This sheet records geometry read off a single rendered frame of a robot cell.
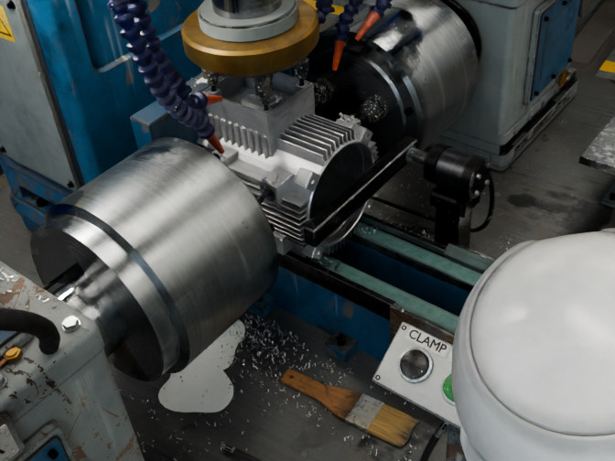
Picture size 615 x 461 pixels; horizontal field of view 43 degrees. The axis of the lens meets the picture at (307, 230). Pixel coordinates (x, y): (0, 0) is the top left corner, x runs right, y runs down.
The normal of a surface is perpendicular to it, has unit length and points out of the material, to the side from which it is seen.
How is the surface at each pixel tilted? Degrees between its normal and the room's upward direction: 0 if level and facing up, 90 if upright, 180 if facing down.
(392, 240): 0
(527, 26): 89
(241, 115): 90
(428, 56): 51
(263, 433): 0
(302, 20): 0
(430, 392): 32
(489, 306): 41
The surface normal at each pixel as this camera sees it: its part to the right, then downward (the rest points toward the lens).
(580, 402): -0.42, -0.26
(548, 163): -0.07, -0.76
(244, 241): 0.69, 0.01
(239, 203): 0.53, -0.26
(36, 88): -0.61, 0.54
